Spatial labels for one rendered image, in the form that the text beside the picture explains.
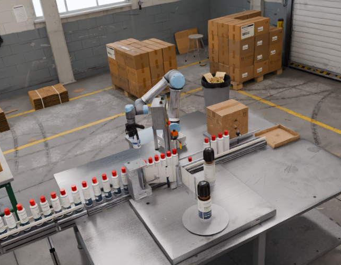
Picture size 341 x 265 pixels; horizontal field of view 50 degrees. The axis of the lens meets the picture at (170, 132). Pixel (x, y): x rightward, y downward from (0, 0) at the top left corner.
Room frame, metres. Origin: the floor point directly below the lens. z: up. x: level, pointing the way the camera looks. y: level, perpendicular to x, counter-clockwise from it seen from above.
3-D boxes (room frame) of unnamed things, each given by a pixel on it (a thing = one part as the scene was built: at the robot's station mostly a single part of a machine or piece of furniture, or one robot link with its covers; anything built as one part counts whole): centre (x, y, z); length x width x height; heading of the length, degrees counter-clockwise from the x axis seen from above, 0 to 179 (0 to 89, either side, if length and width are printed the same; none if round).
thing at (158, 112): (2.49, 0.06, 1.38); 0.17 x 0.10 x 0.19; 171
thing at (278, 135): (2.89, -0.97, 0.85); 0.30 x 0.26 x 0.04; 115
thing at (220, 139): (2.62, -0.40, 0.98); 0.05 x 0.05 x 0.20
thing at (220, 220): (1.84, -0.17, 0.89); 0.31 x 0.31 x 0.01
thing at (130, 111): (2.78, 0.32, 1.29); 0.09 x 0.08 x 0.11; 99
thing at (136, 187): (2.19, 0.27, 1.01); 0.14 x 0.13 x 0.26; 115
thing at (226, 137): (2.65, -0.46, 0.98); 0.05 x 0.05 x 0.20
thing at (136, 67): (6.51, 0.40, 0.45); 1.20 x 0.84 x 0.89; 31
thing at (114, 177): (2.22, 0.44, 0.98); 0.05 x 0.05 x 0.20
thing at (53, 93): (6.47, 2.21, 0.11); 0.65 x 0.54 x 0.22; 117
